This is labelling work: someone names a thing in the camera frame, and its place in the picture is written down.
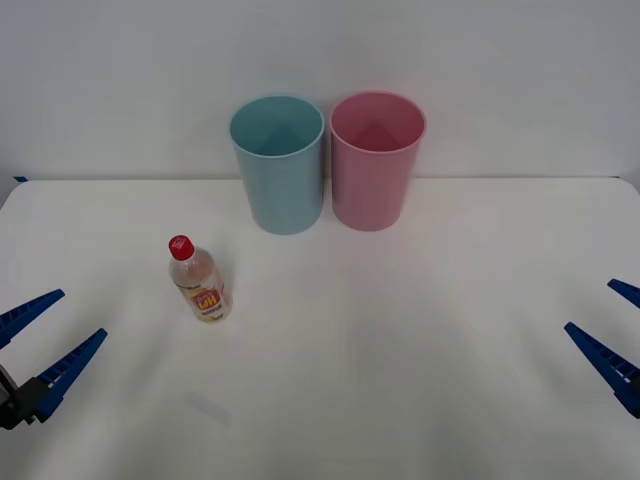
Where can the pink plastic bin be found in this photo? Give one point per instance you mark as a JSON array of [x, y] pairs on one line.
[[375, 190]]

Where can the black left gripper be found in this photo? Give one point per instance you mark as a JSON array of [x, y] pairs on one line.
[[9, 412]]

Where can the pale blue plastic bin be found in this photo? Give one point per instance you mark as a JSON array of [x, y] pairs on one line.
[[285, 195]]

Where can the clear bottle with red cap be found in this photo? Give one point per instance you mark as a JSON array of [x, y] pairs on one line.
[[202, 285]]

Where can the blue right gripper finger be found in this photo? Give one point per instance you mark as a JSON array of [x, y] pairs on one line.
[[629, 292], [612, 367]]

